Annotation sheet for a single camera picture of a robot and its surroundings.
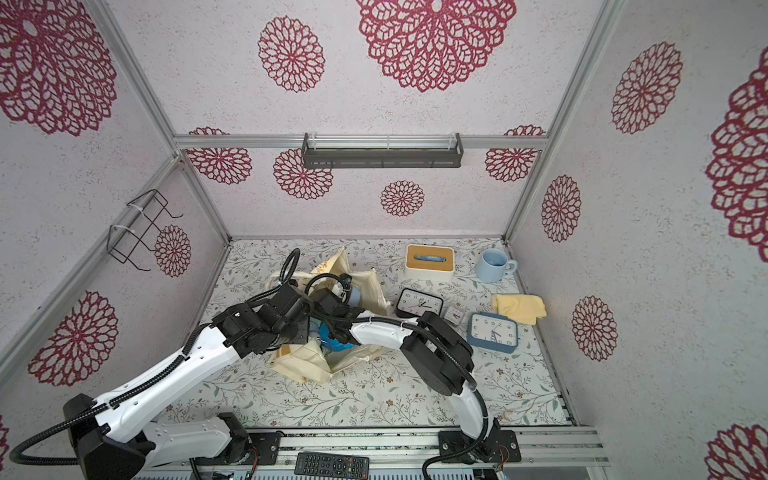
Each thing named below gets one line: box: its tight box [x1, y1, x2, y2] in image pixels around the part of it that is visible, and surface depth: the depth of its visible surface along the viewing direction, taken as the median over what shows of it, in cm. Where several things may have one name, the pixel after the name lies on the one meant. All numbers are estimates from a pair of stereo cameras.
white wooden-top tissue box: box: [405, 244, 455, 281], surface depth 109 cm
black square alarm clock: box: [395, 288, 444, 318], surface depth 100 cm
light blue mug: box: [476, 248, 518, 283], surface depth 108 cm
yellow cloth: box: [491, 294, 547, 326], surface depth 99 cm
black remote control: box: [294, 452, 370, 480], surface depth 72 cm
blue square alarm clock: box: [467, 312, 519, 353], surface depth 94 cm
